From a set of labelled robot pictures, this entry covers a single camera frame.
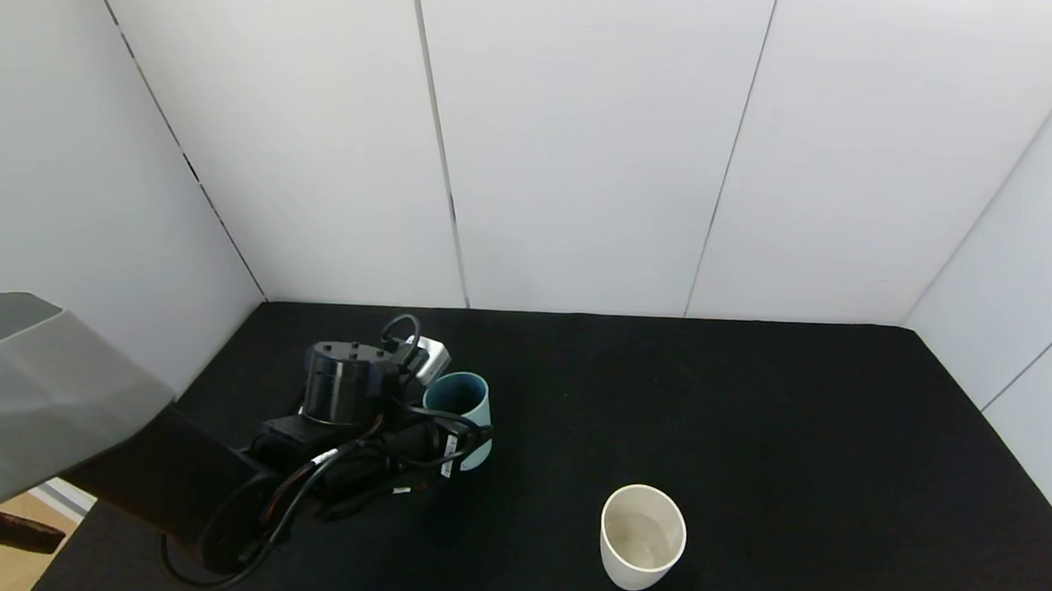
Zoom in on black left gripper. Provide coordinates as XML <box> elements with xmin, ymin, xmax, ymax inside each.
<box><xmin>380</xmin><ymin>418</ymin><xmax>494</xmax><ymax>481</ymax></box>

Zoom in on teal cup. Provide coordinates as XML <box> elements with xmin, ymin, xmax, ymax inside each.
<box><xmin>421</xmin><ymin>371</ymin><xmax>496</xmax><ymax>474</ymax></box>

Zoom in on cream white cup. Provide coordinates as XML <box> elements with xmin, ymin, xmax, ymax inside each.
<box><xmin>598</xmin><ymin>483</ymin><xmax>689</xmax><ymax>591</ymax></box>

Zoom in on dark brown floor object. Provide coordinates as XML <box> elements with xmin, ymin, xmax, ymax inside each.
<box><xmin>0</xmin><ymin>510</ymin><xmax>69</xmax><ymax>557</ymax></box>

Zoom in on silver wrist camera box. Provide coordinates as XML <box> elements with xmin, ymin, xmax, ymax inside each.
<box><xmin>401</xmin><ymin>335</ymin><xmax>454</xmax><ymax>386</ymax></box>

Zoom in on black camera cable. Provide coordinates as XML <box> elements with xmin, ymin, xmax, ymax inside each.
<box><xmin>373</xmin><ymin>313</ymin><xmax>491</xmax><ymax>474</ymax></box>

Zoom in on black red braided arm cable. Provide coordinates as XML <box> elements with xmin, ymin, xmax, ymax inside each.
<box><xmin>158</xmin><ymin>445</ymin><xmax>386</xmax><ymax>591</ymax></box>

